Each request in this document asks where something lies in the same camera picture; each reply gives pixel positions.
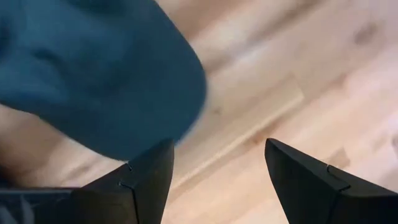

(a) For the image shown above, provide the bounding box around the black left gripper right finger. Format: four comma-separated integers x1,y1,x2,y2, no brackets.
264,138,398,224

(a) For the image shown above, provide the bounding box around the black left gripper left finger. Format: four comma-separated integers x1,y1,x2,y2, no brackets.
0,138,175,224

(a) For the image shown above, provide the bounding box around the dark blue baseball cap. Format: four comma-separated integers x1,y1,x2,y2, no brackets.
0,0,208,162

